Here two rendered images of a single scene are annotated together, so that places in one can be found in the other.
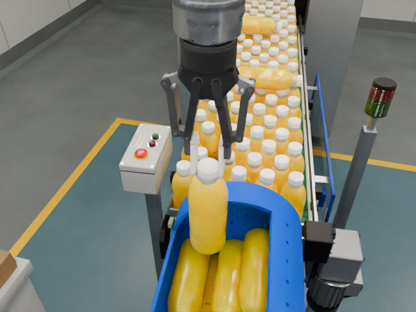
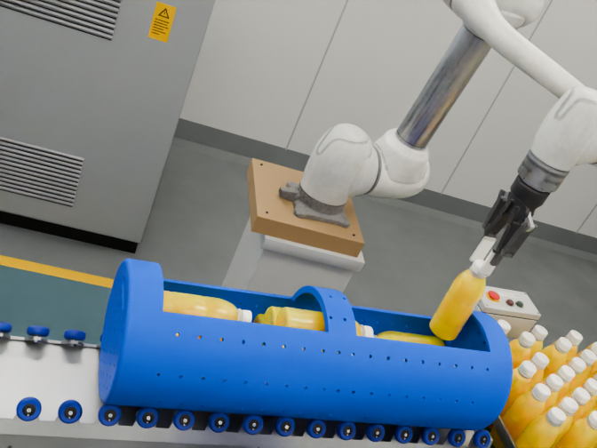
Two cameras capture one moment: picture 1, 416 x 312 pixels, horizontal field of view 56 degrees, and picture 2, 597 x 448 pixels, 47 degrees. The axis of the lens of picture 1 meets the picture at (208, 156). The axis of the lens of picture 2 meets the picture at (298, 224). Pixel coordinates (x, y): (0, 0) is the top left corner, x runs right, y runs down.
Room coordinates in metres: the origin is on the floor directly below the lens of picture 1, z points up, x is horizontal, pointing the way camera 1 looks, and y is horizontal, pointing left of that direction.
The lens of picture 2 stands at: (-0.63, -0.89, 2.08)
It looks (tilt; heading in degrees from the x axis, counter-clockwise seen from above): 31 degrees down; 55
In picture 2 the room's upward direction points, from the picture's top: 24 degrees clockwise
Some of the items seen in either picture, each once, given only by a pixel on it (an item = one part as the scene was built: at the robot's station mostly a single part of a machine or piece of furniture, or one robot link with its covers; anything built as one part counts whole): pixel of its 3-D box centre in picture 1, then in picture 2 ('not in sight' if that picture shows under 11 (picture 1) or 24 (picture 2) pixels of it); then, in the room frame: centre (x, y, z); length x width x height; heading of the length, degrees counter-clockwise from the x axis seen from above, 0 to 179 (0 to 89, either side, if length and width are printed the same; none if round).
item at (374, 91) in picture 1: (382, 91); not in sight; (0.96, -0.49, 1.23); 0.06 x 0.06 x 0.04
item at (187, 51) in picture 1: (208, 67); (523, 200); (0.48, 0.00, 1.55); 0.08 x 0.07 x 0.09; 81
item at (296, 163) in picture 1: (290, 175); (573, 445); (0.87, -0.25, 1.00); 0.07 x 0.07 x 0.19
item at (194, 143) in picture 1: (194, 153); (482, 250); (0.49, 0.02, 1.39); 0.03 x 0.01 x 0.07; 171
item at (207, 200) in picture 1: (208, 209); (460, 300); (0.49, 0.00, 1.25); 0.07 x 0.07 x 0.19
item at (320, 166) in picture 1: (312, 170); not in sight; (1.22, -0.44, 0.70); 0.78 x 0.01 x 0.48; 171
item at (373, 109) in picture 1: (377, 104); not in sight; (0.96, -0.49, 1.18); 0.06 x 0.06 x 0.05
